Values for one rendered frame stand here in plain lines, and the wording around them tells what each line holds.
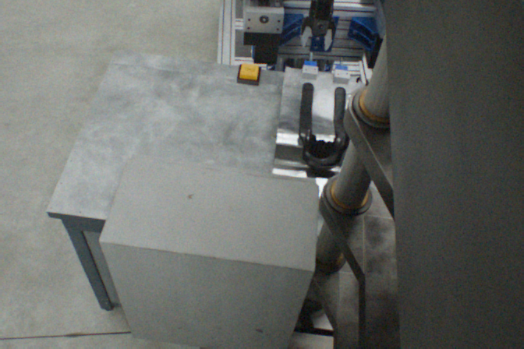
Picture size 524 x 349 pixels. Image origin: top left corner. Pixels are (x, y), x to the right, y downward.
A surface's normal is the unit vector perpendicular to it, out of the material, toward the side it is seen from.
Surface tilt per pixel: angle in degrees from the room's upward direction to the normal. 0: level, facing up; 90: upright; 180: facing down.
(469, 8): 90
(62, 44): 0
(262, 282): 90
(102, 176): 0
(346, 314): 0
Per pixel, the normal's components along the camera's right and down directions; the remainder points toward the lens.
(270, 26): 0.02, 0.79
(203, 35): 0.07, -0.61
